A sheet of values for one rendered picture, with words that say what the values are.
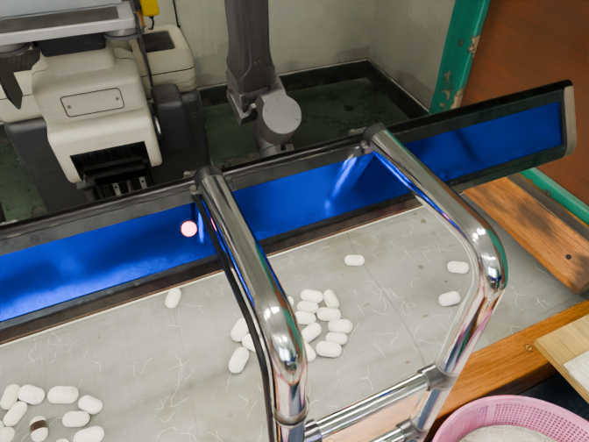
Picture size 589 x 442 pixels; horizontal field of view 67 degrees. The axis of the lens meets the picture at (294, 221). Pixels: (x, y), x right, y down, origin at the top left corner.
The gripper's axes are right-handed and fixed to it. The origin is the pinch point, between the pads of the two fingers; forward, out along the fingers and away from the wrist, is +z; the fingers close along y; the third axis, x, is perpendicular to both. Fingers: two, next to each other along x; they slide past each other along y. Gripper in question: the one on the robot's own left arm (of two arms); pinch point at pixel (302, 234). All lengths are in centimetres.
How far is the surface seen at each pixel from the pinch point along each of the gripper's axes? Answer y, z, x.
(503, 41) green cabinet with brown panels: 39.7, -20.5, -10.9
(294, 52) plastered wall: 81, -103, 168
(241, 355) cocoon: -15.4, 13.5, -4.9
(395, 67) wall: 129, -76, 149
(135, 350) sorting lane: -29.2, 8.7, 2.1
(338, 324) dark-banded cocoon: -0.5, 14.2, -5.4
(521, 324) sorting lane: 26.0, 23.1, -10.5
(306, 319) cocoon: -4.5, 12.3, -3.2
